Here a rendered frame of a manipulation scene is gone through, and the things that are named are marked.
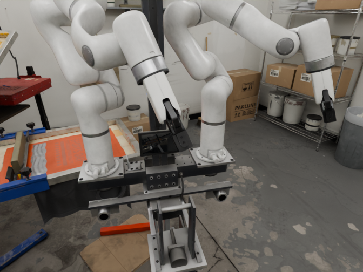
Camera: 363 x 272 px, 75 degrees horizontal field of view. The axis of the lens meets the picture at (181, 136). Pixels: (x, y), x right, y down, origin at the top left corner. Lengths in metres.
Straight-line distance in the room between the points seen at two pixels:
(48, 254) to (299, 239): 2.02
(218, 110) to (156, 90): 0.43
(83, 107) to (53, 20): 0.27
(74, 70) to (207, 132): 0.50
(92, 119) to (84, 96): 0.08
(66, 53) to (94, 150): 0.33
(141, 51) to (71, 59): 0.39
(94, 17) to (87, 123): 0.33
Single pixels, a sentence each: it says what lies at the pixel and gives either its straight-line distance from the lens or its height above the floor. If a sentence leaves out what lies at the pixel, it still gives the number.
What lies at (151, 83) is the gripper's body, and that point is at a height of 1.54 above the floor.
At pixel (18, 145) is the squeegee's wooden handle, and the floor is 1.06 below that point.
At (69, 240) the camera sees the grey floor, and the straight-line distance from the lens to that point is 2.32.
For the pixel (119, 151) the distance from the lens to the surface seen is 1.41.
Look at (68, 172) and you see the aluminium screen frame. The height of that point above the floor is 0.99.
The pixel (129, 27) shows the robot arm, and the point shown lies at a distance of 0.52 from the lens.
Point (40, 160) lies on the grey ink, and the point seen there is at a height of 0.96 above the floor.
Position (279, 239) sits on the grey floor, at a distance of 2.28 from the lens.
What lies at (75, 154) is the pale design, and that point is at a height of 0.95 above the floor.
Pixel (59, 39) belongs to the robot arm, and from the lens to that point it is 0.88.
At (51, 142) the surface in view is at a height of 0.95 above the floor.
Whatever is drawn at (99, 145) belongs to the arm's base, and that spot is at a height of 1.26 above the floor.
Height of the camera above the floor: 1.66
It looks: 27 degrees down
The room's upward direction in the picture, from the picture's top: straight up
